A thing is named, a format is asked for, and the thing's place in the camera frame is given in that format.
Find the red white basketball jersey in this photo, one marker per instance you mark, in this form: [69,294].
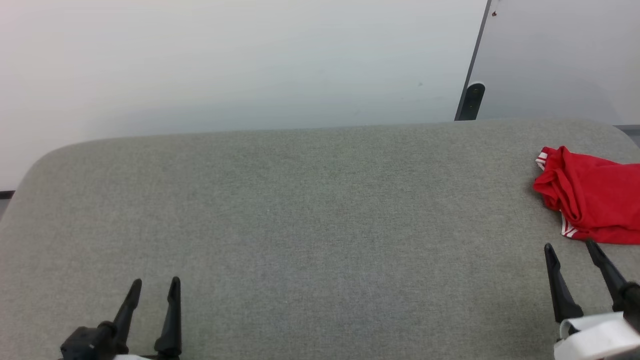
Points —
[595,195]

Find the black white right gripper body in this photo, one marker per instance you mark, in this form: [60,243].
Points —
[600,337]

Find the grey fabric sofa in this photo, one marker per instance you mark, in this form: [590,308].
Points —
[300,225]

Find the white partition panel dark frame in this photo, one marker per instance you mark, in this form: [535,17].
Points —
[560,60]

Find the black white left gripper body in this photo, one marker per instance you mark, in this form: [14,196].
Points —
[90,345]

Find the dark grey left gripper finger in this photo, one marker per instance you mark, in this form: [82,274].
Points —
[172,325]
[127,315]

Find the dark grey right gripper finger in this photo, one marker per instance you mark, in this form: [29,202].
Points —
[611,277]
[564,295]

